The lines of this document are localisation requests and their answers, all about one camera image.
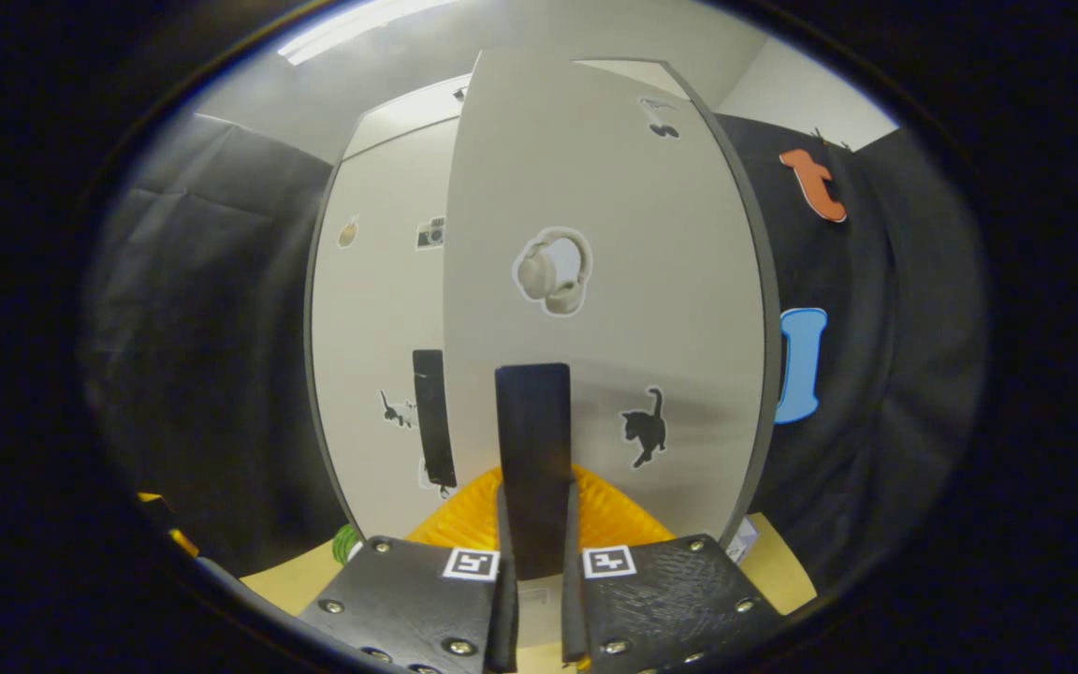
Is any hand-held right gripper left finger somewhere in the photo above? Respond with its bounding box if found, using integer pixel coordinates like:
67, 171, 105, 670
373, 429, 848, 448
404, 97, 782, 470
299, 466, 520, 674

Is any black backdrop cloth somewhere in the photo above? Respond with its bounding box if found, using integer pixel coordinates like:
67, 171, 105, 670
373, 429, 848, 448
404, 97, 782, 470
80, 112, 357, 577
715, 112, 987, 595

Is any white upright box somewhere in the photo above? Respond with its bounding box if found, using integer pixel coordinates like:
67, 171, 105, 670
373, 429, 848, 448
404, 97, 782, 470
726, 518, 761, 565

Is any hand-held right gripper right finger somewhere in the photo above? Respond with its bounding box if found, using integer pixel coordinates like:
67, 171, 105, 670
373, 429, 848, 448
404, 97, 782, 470
561, 466, 784, 674

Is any beige cabinet drawer front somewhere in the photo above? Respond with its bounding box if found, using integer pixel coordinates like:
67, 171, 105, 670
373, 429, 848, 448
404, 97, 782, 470
342, 58, 671, 160

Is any beige double-door shoe cabinet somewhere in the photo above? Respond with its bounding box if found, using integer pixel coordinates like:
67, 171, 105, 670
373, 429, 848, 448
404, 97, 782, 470
303, 56, 783, 563

